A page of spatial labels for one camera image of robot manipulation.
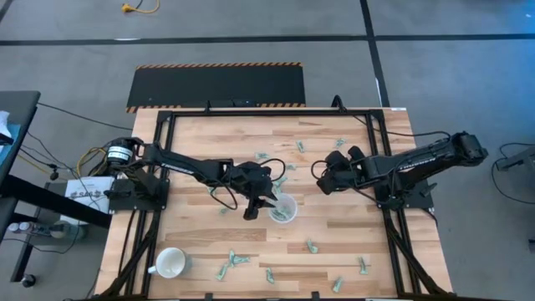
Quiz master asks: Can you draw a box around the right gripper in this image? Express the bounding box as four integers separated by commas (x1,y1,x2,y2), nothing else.
316,145,371,196

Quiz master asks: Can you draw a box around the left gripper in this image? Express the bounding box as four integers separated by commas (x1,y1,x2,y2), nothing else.
228,161,280,209

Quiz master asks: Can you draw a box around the clear plastic cup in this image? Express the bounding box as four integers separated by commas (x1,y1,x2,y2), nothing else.
268,192,299,224

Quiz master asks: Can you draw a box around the small black box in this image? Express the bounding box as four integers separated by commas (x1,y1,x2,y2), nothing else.
207,99,253,110

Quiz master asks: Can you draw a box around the white ceramic mug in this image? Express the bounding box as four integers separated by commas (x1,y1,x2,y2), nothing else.
147,247,188,280

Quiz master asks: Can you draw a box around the black hazard-striped floor mat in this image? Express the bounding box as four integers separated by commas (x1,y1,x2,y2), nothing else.
125,62,307,114

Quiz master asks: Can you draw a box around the white printed cardboard box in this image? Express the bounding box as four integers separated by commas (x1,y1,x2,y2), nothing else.
59,176,116,227

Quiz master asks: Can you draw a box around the grey power strip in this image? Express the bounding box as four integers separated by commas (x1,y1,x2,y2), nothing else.
7,220,87,242

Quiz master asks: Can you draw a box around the black side table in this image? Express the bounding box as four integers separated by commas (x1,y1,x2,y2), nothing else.
0,90,113,283

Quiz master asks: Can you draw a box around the white crumpled paper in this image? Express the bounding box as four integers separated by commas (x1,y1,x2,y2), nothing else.
0,110,13,145

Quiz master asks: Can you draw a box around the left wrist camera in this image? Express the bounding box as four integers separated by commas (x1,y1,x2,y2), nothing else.
242,199,264,222

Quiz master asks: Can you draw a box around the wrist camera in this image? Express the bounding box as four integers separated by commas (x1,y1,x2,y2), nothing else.
324,150,349,169
242,199,264,222

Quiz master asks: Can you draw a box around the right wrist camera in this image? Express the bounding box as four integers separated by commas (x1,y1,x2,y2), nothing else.
324,150,349,169

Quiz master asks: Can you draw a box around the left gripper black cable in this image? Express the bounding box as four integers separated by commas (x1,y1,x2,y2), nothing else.
257,157,288,181

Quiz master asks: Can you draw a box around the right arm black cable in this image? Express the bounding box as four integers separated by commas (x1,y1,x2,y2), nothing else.
332,94,451,140

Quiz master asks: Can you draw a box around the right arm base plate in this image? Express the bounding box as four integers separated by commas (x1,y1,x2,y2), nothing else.
373,177,436,211

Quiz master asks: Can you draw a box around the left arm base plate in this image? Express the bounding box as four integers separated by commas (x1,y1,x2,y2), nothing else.
107,178,171,212

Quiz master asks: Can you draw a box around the floor stand black cable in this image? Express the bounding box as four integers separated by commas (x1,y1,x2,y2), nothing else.
491,141,535,206

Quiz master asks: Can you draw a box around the yellow cable loop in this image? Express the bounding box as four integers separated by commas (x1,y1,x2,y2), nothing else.
76,145,110,176

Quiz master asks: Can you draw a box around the long black floor cable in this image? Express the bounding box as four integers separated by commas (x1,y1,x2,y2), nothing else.
36,102,134,132

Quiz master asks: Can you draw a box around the yellow extension cord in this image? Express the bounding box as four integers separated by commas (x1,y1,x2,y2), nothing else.
120,0,161,14

